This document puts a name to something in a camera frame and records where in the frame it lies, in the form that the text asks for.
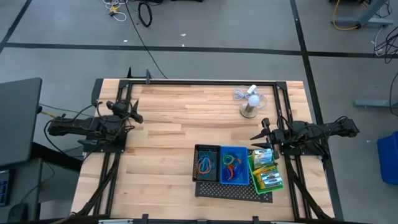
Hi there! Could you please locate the black perforated metal shelf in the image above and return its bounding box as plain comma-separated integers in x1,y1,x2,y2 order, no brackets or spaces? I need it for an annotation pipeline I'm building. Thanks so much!
194,148,274,204

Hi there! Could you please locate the blue rubber band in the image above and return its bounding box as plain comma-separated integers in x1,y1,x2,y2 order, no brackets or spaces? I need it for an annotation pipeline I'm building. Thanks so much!
197,150,217,179
206,152,218,180

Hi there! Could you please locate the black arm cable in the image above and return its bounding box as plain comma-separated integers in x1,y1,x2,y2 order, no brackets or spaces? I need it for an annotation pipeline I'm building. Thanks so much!
42,101,103,156
276,115,312,147

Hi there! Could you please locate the yellow floor cable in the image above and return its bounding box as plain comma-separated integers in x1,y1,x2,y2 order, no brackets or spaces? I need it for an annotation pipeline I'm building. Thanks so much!
332,0,361,31

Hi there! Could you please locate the green plastic basket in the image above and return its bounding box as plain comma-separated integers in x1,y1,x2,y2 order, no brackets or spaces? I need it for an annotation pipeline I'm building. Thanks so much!
246,148,285,195

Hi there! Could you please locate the white lamp cord with plug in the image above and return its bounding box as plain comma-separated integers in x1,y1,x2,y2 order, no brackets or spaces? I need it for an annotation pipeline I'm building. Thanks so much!
233,84,268,110

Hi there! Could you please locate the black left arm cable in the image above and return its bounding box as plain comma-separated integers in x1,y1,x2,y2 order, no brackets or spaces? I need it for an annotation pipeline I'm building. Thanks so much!
42,101,103,156

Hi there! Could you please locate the orange coil keychain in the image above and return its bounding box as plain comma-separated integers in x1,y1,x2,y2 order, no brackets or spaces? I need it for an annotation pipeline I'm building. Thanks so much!
224,166,236,181

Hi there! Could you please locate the blue plastic basket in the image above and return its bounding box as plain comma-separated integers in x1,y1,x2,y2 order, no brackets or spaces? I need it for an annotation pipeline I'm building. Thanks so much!
220,146,251,187

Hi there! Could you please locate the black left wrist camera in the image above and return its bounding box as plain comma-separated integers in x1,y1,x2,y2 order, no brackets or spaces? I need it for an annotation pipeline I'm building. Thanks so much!
106,100,128,115

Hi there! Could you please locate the orange rubber band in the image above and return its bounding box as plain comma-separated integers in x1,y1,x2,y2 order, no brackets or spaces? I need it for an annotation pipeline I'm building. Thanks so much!
198,157,213,175

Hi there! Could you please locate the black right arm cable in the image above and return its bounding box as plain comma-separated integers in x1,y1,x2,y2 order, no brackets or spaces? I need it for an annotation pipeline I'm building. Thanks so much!
276,115,312,147

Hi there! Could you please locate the blue storage bin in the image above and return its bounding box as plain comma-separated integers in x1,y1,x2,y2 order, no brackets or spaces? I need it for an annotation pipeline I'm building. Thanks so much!
377,130,398,186

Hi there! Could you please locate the brass lamp base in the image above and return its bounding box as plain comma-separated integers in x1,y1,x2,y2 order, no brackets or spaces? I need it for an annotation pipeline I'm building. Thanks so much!
239,101,259,119

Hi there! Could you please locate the white floor cable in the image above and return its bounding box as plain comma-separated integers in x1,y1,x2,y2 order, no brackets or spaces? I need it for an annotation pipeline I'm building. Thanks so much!
102,0,128,22

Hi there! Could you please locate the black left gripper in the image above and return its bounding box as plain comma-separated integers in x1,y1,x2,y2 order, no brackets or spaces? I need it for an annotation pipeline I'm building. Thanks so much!
111,99,144,133

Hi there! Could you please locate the slim yellow green crayon box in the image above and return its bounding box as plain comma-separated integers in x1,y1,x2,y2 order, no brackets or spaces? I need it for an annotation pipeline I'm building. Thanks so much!
252,165,277,175

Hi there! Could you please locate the black plastic basket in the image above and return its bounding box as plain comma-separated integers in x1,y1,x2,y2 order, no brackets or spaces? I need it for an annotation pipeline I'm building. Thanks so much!
192,143,222,183

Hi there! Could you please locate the yellow Crayola 24 crayon box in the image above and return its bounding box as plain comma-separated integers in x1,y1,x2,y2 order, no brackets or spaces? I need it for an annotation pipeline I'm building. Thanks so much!
262,177,284,190

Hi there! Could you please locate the black coiled floor cable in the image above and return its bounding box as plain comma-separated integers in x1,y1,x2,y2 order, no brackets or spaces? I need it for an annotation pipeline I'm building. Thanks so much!
137,1,153,28

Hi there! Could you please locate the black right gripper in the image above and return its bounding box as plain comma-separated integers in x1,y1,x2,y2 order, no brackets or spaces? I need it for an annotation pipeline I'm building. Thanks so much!
249,127,289,151

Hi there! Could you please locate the thin black floor cable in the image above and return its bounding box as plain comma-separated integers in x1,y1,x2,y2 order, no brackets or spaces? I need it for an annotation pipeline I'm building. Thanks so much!
123,0,169,80

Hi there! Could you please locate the dark grey flat monitor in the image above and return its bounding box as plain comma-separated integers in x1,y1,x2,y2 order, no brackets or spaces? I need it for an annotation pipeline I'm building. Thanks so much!
0,77,43,167

